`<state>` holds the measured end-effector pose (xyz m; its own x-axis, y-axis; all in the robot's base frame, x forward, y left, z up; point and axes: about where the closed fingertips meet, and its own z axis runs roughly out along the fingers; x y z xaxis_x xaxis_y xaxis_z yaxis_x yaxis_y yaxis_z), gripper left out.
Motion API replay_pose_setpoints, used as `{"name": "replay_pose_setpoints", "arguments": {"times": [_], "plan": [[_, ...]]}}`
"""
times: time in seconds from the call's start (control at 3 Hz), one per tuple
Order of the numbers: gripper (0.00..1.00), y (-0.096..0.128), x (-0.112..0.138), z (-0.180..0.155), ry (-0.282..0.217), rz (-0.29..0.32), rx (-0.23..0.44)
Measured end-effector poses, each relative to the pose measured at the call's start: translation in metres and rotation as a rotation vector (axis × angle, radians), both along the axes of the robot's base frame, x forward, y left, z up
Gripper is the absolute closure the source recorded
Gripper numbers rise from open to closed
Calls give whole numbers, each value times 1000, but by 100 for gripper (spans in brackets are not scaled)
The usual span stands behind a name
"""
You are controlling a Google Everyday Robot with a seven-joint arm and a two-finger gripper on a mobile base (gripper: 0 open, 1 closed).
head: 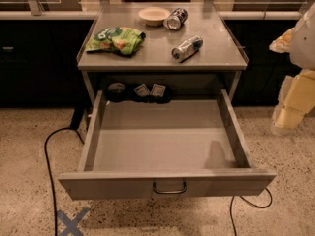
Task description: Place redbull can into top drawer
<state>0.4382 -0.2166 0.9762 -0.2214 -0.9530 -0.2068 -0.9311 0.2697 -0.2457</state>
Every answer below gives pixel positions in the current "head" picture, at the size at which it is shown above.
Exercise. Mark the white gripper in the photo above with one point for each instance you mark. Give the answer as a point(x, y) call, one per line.
point(304, 45)

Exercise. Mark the silver blue redbull can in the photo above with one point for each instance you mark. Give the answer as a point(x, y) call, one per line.
point(187, 48)

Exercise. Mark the dark soda can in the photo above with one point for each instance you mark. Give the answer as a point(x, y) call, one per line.
point(176, 19)

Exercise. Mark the open grey top drawer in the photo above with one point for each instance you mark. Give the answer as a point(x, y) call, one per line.
point(130, 145)

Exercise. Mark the beige ceramic bowl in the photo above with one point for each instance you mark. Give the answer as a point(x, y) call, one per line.
point(153, 16)

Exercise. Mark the grey metal cabinet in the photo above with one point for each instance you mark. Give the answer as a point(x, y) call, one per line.
point(213, 71)

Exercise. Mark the green chip bag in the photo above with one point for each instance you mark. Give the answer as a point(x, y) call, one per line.
point(122, 40)

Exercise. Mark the black round device with tags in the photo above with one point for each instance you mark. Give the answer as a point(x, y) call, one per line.
point(155, 93)

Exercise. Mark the blue tape cross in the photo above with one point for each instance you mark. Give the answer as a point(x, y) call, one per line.
point(71, 225)

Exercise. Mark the black metal drawer handle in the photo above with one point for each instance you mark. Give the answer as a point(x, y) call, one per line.
point(170, 190)

